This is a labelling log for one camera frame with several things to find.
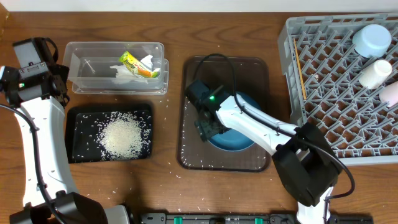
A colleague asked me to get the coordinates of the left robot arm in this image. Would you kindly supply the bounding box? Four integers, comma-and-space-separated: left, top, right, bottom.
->
1, 62, 130, 223

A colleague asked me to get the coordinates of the black plastic tray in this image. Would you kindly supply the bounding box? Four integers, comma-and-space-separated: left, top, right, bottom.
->
65, 104, 153, 163

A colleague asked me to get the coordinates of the right black cable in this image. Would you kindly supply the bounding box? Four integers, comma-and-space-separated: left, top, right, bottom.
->
192, 53, 356, 200

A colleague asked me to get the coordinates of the grey dishwasher rack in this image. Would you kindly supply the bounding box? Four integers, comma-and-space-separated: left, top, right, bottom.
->
278, 13, 397, 166

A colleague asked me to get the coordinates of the light blue bowl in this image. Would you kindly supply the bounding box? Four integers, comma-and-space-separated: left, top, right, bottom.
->
352, 24, 392, 58

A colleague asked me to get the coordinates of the white tissue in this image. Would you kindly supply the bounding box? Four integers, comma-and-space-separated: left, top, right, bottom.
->
110, 55, 161, 83

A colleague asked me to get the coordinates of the white rice pile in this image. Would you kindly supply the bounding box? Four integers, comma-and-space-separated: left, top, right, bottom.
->
96, 112, 152, 161

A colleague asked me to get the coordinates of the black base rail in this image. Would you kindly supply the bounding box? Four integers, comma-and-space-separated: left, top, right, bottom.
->
138, 212, 374, 224

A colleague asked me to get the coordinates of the pink cup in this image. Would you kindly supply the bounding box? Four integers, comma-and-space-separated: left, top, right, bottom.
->
379, 82, 398, 108

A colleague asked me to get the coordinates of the left black cable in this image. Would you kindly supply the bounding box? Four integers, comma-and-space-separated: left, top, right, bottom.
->
0, 104, 68, 224

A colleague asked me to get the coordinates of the white paper cup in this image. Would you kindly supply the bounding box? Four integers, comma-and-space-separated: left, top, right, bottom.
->
359, 59, 392, 90

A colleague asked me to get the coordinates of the yellow green snack wrapper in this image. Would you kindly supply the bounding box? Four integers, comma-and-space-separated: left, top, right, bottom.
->
119, 51, 160, 78

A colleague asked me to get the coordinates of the clear plastic bin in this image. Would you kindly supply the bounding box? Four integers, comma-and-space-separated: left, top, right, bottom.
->
63, 42, 169, 95

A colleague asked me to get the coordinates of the black cable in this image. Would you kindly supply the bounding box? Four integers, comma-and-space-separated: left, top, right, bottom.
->
192, 53, 356, 200
0, 104, 68, 224

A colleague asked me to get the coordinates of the brown serving tray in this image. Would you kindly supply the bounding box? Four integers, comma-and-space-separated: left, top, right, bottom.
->
177, 56, 271, 172

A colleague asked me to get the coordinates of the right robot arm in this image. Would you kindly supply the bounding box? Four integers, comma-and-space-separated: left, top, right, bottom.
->
185, 90, 346, 223

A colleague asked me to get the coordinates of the wooden chopstick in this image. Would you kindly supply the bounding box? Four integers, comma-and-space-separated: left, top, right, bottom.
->
293, 38, 307, 100

